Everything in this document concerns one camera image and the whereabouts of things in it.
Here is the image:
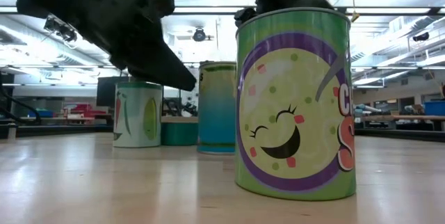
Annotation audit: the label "thick black cable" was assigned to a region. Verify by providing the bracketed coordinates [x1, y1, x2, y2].
[0, 84, 42, 126]

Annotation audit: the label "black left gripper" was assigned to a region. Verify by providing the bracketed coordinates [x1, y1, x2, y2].
[15, 0, 188, 74]

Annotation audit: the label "small blue tray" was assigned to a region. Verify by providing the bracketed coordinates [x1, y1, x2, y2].
[27, 109, 55, 118]

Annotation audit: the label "black overhead frame bar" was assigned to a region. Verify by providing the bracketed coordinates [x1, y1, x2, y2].
[0, 6, 445, 17]

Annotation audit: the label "green chicken soup can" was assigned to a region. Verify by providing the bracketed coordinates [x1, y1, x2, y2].
[234, 7, 357, 202]

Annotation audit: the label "black monitor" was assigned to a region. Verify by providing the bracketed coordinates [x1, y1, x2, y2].
[96, 76, 118, 108]

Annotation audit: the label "black rail camera cluster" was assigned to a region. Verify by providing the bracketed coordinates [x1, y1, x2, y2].
[43, 15, 78, 49]

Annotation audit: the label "blue cherries can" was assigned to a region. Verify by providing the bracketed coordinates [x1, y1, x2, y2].
[197, 61, 238, 155]

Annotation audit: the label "blue plastic bin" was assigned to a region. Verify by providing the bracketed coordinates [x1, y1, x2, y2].
[423, 100, 445, 116]

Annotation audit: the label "background wooden table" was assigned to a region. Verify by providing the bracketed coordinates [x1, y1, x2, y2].
[357, 114, 445, 122]

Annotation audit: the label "white vegetables can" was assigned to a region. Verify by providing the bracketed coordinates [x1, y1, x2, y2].
[113, 81, 163, 148]

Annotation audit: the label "red plastic bins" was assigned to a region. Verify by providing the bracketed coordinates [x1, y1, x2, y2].
[62, 104, 107, 120]

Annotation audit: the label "black round ceiling camera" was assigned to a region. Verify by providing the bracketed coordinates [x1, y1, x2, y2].
[192, 27, 207, 43]

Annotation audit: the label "black table edge rail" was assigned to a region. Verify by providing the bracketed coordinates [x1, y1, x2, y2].
[0, 123, 445, 144]

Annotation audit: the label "short teal can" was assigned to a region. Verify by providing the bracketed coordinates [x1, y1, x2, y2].
[161, 122, 199, 147]

